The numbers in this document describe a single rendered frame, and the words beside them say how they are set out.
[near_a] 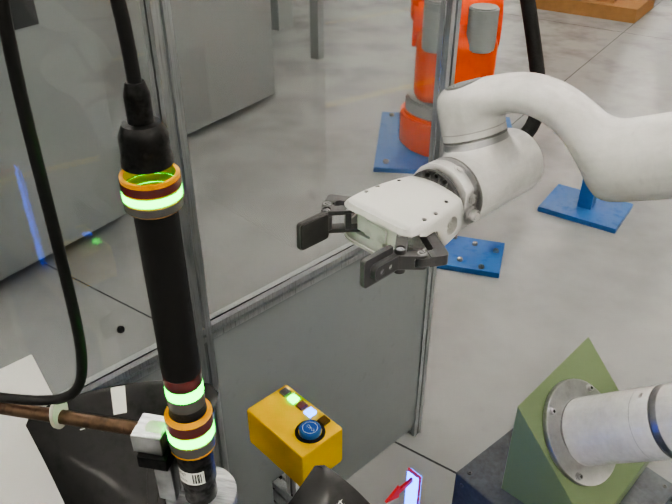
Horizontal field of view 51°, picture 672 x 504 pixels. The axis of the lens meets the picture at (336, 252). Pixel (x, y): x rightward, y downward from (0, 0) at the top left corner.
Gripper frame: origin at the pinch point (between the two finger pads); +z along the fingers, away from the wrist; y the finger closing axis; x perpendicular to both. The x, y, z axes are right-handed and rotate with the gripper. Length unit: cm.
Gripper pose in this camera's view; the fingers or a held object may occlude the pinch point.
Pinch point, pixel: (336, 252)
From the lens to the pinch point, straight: 69.8
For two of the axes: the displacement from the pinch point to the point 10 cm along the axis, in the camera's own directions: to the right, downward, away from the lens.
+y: -6.9, -4.0, 6.1
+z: -7.2, 3.7, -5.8
